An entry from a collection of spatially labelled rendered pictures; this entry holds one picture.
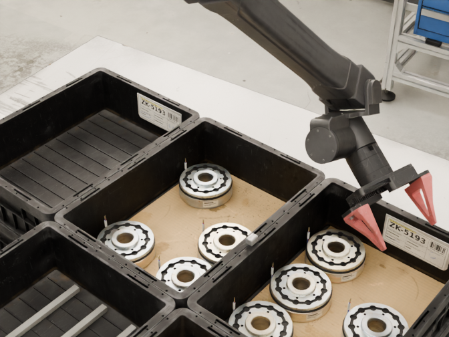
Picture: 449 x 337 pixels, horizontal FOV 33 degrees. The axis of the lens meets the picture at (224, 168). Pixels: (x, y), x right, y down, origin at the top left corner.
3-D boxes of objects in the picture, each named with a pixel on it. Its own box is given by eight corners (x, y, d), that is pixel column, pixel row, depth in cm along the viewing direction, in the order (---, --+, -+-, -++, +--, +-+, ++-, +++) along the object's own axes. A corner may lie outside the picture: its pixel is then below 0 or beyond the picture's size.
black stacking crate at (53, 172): (105, 111, 176) (100, 67, 169) (203, 162, 161) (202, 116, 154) (-42, 197, 152) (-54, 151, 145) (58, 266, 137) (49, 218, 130)
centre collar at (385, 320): (373, 310, 123) (373, 307, 122) (398, 327, 120) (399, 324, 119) (353, 327, 120) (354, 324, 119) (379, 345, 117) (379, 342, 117)
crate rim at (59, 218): (204, 124, 155) (204, 114, 154) (328, 184, 140) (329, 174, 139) (51, 227, 131) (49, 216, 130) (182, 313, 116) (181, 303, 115)
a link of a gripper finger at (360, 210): (419, 231, 116) (388, 178, 118) (380, 251, 114) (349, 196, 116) (401, 241, 123) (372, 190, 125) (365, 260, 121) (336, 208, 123)
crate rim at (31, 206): (101, 74, 170) (100, 65, 169) (204, 124, 155) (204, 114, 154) (-53, 159, 146) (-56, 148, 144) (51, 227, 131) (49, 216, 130)
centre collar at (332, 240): (329, 235, 136) (329, 233, 136) (355, 246, 134) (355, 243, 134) (317, 251, 133) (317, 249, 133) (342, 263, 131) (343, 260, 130)
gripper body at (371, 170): (417, 172, 120) (394, 132, 121) (364, 198, 117) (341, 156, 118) (401, 184, 126) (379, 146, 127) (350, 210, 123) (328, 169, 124)
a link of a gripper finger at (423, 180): (455, 212, 119) (424, 160, 120) (417, 232, 116) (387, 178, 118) (436, 223, 125) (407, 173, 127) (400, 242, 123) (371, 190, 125)
